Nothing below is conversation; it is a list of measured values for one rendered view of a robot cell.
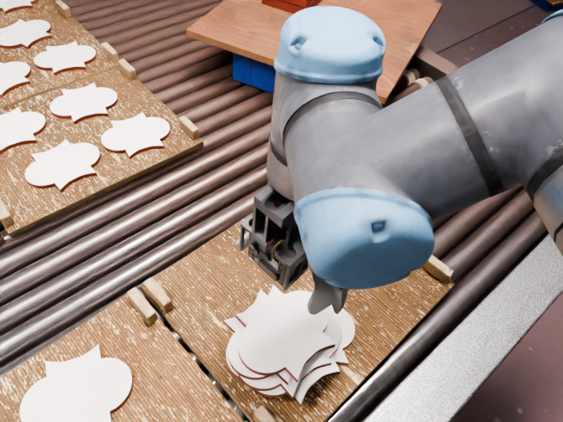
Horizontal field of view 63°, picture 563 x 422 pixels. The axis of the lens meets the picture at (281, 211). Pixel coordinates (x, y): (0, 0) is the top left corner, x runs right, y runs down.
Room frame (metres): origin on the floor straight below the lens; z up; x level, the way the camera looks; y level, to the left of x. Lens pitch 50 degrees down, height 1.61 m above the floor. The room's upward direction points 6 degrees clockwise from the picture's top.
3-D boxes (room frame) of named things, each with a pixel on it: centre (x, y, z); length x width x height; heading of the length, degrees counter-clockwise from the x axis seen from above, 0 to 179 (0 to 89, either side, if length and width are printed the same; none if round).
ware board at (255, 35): (1.14, -0.05, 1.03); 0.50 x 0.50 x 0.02; 68
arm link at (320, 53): (0.30, -0.02, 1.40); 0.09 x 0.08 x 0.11; 12
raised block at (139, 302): (0.33, 0.20, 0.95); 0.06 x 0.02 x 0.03; 48
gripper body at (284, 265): (0.30, -0.01, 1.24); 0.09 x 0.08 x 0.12; 141
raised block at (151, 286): (0.35, 0.18, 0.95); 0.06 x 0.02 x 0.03; 48
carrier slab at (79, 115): (0.71, 0.45, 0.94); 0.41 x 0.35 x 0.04; 135
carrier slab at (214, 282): (0.41, -0.05, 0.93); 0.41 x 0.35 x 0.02; 138
